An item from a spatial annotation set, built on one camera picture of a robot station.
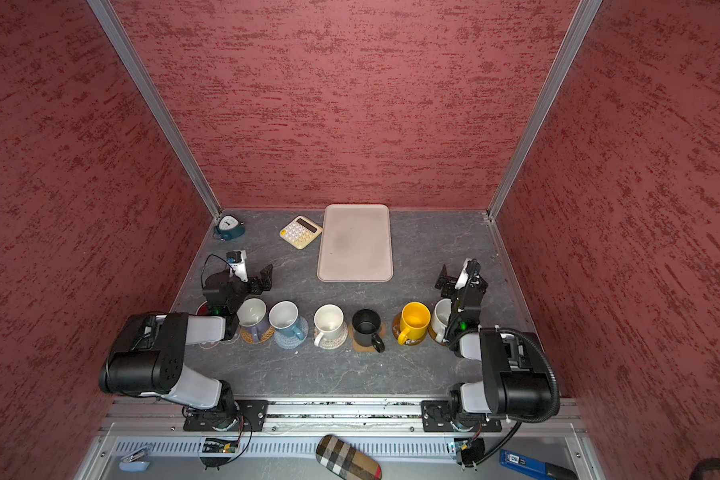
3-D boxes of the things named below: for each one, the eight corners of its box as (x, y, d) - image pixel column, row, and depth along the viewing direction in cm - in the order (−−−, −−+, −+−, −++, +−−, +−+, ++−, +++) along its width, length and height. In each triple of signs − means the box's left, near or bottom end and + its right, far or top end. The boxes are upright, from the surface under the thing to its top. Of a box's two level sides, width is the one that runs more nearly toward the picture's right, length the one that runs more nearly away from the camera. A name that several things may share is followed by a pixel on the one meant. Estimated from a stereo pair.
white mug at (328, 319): (315, 353, 86) (310, 340, 78) (319, 319, 93) (314, 304, 85) (343, 353, 86) (340, 340, 78) (345, 319, 93) (343, 304, 85)
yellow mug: (397, 348, 88) (401, 334, 79) (395, 317, 94) (399, 301, 85) (427, 348, 88) (433, 334, 79) (423, 317, 94) (428, 301, 85)
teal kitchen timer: (217, 242, 113) (212, 233, 109) (225, 224, 119) (220, 215, 115) (240, 242, 113) (235, 233, 109) (247, 224, 119) (243, 215, 115)
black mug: (353, 355, 86) (351, 341, 78) (354, 324, 92) (352, 309, 84) (382, 355, 86) (384, 341, 78) (381, 324, 92) (383, 309, 84)
